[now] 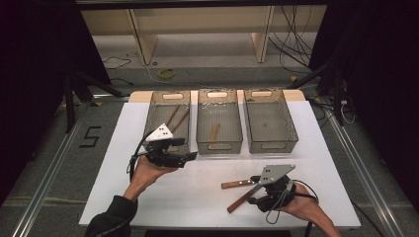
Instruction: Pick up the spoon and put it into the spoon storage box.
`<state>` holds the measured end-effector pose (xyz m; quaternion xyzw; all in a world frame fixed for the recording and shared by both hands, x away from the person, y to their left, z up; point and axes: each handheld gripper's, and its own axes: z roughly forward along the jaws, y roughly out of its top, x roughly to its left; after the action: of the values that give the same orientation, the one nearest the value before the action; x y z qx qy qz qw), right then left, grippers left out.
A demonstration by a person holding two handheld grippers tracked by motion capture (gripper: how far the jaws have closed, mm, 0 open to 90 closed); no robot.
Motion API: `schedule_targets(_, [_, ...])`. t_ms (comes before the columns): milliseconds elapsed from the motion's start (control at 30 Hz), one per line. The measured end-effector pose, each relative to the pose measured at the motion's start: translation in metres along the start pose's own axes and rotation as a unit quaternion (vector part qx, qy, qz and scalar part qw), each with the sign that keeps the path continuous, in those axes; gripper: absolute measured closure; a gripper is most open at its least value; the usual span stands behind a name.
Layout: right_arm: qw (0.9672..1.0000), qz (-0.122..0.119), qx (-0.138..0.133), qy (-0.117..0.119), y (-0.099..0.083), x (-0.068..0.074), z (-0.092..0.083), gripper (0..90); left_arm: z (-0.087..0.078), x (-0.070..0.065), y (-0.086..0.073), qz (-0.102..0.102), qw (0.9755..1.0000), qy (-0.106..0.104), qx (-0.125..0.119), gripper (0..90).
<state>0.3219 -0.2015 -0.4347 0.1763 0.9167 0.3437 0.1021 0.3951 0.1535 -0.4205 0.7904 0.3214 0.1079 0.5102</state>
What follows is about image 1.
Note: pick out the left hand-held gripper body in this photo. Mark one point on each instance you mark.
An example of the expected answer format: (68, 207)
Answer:
(163, 154)

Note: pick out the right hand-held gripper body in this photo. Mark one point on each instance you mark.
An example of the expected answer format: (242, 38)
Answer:
(276, 194)

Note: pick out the grey transparent plastic bin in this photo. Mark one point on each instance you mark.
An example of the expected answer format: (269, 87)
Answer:
(164, 113)
(270, 123)
(219, 112)

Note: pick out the person's left hand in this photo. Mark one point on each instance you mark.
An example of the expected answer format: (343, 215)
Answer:
(145, 177)

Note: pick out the person's right hand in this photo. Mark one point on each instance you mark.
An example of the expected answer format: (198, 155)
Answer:
(304, 204)

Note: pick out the white table sheet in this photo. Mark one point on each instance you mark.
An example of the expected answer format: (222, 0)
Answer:
(197, 204)

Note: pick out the yellow tape roll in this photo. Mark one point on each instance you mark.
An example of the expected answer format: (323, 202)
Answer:
(167, 73)

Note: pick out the black metal stand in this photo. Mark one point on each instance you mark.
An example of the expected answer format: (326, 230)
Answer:
(70, 105)
(337, 98)

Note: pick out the light wooden desk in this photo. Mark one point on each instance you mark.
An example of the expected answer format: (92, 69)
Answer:
(197, 19)

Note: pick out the aluminium floor rail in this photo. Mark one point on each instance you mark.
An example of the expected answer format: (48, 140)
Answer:
(49, 171)
(365, 177)

